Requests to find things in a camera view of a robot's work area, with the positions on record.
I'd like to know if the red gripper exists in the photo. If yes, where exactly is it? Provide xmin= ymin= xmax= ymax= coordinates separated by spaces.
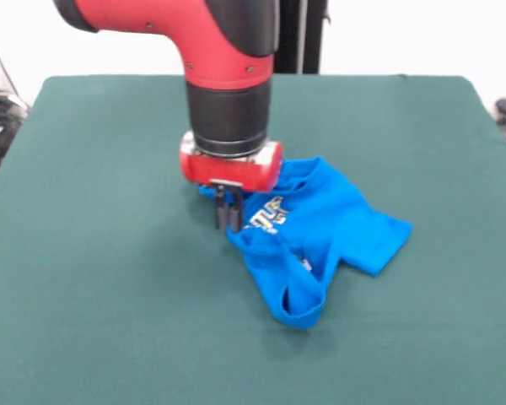
xmin=178 ymin=131 xmax=284 ymax=235

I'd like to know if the blue laundry item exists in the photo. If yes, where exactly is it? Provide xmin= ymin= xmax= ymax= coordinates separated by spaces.
xmin=196 ymin=156 xmax=414 ymax=331

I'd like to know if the dark green table cloth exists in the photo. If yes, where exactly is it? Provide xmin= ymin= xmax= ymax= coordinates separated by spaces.
xmin=0 ymin=73 xmax=506 ymax=405

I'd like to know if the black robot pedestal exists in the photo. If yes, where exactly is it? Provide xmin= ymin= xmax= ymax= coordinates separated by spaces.
xmin=272 ymin=0 xmax=331 ymax=75

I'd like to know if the grey cable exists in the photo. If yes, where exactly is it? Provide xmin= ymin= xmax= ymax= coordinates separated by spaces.
xmin=0 ymin=35 xmax=30 ymax=113

